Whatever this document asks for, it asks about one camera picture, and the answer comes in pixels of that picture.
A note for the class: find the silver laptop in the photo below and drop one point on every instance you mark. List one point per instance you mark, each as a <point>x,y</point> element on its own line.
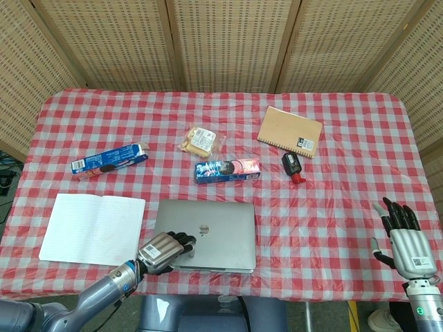
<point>221,231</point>

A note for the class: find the brown spiral notebook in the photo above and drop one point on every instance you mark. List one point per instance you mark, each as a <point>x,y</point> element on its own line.
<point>289,132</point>

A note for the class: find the blue and pink cookie box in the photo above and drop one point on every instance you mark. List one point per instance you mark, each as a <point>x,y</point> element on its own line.
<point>226,170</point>

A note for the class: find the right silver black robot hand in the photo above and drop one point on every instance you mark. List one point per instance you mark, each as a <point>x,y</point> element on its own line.
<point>412,249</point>

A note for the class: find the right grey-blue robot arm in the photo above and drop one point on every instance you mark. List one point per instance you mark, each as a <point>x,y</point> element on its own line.
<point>425,306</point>

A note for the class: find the open white lined notebook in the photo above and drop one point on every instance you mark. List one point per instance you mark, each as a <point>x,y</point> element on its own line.
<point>91,230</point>

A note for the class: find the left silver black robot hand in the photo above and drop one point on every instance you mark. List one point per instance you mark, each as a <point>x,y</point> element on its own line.
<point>161,250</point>

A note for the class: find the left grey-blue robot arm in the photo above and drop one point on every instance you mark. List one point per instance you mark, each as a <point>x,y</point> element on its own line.
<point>86,301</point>

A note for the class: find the clear packet of crackers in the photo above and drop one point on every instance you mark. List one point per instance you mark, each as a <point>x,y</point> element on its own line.
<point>200,141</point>

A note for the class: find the white sneaker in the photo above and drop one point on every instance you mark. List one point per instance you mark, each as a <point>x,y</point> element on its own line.
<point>382,320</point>

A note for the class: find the red white checkered tablecloth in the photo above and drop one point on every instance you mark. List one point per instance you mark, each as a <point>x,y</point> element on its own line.
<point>328,214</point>

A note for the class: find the opened blue cookie box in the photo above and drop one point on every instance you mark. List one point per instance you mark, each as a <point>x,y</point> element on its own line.
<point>110,162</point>

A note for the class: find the black bottle with red cap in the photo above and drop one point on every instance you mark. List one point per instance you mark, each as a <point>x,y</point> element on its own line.
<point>293,165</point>

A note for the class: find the metal table leg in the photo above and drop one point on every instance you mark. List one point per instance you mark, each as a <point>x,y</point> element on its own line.
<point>308,316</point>

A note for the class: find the woven bamboo screen panel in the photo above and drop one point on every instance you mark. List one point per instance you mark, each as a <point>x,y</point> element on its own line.
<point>27,69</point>
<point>427,86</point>
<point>114,41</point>
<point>346,41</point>
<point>232,41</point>

